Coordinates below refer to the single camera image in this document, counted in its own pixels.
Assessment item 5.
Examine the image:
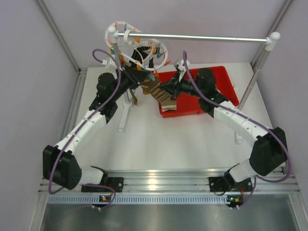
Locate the black white striped sock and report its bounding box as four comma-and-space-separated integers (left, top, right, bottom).
130, 46, 154, 68

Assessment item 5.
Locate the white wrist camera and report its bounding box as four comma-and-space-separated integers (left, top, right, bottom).
174, 58, 190, 82
102, 58, 117, 73

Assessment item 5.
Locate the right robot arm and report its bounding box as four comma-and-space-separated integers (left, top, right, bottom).
160, 68, 288, 193

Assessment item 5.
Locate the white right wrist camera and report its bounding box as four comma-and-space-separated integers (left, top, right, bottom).
174, 58, 190, 82

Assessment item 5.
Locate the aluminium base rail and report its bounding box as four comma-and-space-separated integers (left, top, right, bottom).
48, 168, 300, 206

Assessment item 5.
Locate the white metal drying rack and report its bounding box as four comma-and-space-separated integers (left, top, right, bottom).
104, 26, 283, 138

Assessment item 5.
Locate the white round clip hanger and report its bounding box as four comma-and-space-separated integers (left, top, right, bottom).
104, 21, 170, 72

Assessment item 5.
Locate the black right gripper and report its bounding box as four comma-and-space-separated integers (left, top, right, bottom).
159, 71, 204, 99

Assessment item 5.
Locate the brown beige striped sock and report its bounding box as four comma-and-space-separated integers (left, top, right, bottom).
146, 79, 177, 112

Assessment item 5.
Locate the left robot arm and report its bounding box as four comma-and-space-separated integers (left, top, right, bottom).
43, 65, 150, 194

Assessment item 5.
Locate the red plastic tray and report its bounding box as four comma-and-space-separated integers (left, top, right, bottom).
159, 66, 239, 118

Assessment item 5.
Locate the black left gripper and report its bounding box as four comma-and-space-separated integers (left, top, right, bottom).
110, 64, 151, 102

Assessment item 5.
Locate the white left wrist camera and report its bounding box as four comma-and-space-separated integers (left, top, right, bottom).
102, 58, 117, 73

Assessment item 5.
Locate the olive green striped sock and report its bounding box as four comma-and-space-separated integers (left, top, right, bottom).
130, 90, 138, 105

